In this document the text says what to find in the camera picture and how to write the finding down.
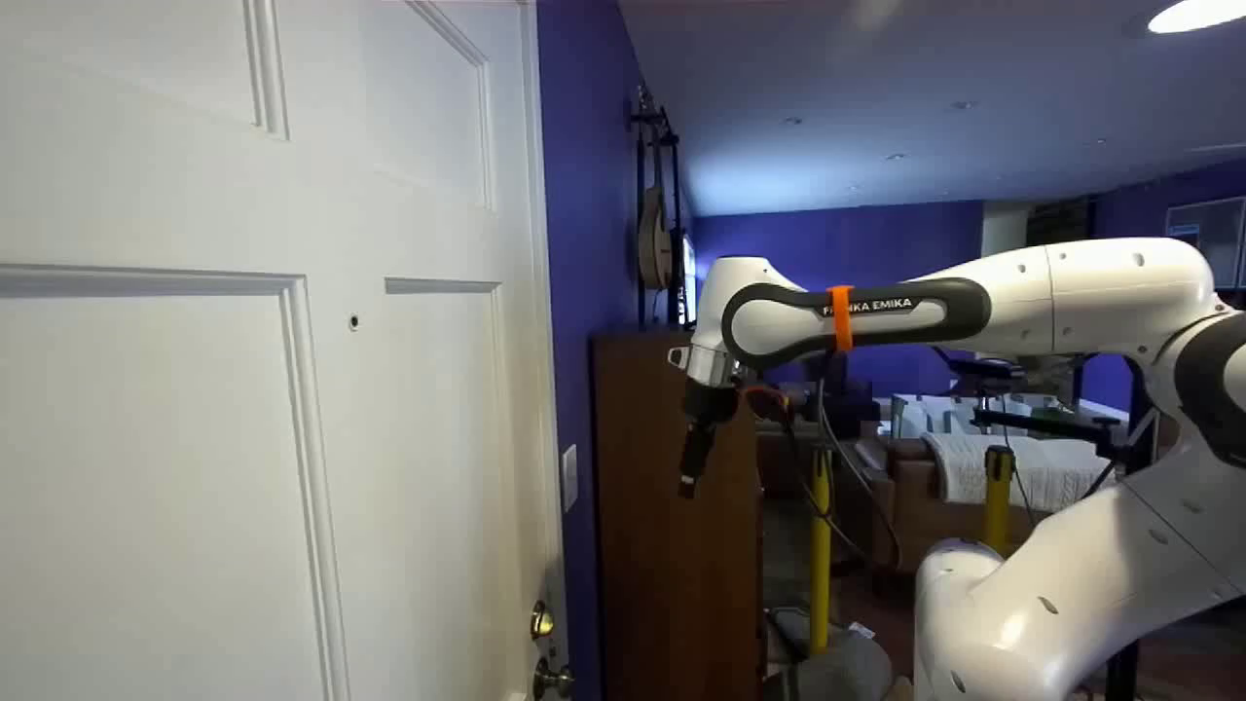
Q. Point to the brown wooden cabinet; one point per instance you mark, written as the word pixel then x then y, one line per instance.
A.
pixel 676 560

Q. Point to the black wall decoration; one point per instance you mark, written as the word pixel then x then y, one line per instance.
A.
pixel 654 234

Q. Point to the white panel door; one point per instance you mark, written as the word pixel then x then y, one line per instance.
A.
pixel 197 390

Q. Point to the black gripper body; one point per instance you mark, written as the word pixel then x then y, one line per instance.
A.
pixel 710 411

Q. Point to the white light switch plate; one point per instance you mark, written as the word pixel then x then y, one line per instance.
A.
pixel 570 473

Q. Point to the grey tripod base bag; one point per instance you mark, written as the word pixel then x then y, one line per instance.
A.
pixel 837 663

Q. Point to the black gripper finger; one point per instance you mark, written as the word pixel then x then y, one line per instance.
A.
pixel 696 473

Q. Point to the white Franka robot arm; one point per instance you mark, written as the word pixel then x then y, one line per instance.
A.
pixel 1090 304

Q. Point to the black tripod camera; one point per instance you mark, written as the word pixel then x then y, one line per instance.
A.
pixel 845 396

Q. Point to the yellow tripod pole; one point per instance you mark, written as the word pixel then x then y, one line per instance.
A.
pixel 997 499
pixel 823 560

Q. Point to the ceiling light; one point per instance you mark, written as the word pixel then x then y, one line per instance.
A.
pixel 1199 12

